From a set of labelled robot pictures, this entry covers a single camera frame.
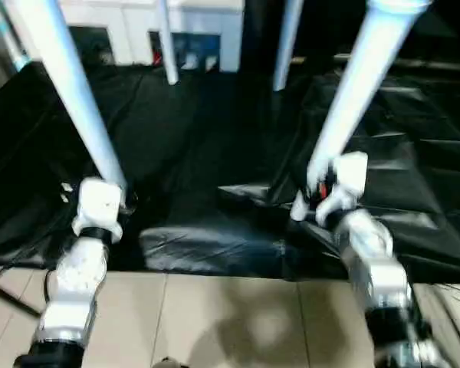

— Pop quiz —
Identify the white plastic table leg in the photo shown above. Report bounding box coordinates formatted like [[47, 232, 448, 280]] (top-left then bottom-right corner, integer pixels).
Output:
[[13, 0, 128, 192], [271, 0, 304, 92], [156, 0, 181, 85], [291, 0, 434, 222]]

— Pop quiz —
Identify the black work mat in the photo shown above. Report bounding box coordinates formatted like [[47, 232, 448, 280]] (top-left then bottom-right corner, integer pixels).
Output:
[[0, 59, 460, 284]]

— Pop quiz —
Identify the large black case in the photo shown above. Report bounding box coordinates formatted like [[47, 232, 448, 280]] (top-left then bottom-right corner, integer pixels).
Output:
[[239, 0, 460, 70]]

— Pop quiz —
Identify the white glass-door cabinet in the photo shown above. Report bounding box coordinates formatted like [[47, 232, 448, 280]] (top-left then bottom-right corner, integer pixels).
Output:
[[57, 0, 246, 74]]

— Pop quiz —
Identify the blue white patterned item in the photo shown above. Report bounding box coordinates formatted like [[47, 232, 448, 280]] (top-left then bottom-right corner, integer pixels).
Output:
[[0, 0, 31, 72]]

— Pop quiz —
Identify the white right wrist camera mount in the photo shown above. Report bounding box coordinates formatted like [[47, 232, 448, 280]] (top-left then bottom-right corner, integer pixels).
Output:
[[314, 151, 370, 227]]

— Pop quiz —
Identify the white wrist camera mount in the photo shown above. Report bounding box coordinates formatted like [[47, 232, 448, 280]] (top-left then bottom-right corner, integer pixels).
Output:
[[71, 178, 124, 243], [314, 151, 370, 227]]

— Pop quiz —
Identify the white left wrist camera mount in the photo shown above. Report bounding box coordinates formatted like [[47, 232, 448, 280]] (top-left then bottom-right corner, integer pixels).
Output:
[[71, 178, 124, 243]]

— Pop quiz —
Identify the black metal frame bar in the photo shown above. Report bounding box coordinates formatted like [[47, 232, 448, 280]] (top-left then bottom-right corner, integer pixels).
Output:
[[0, 279, 41, 317]]

